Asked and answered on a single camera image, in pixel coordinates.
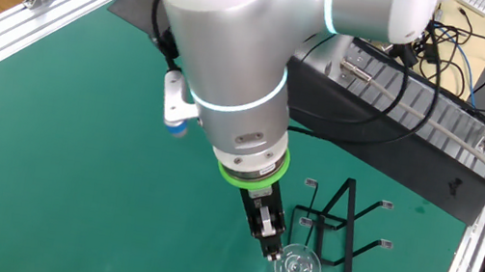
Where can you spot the silver wrist camera blue lens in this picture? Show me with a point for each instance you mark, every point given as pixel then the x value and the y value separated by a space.
pixel 175 101

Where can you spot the green table mat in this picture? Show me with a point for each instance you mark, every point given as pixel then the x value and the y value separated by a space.
pixel 50 149

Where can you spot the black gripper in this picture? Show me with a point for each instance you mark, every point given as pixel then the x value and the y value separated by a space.
pixel 262 198

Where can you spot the black metal cup rack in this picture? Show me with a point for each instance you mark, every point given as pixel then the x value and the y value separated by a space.
pixel 349 231

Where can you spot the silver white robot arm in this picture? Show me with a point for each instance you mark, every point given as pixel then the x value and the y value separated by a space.
pixel 239 33

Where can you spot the white keyboard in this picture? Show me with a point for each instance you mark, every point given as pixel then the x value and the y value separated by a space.
pixel 478 3

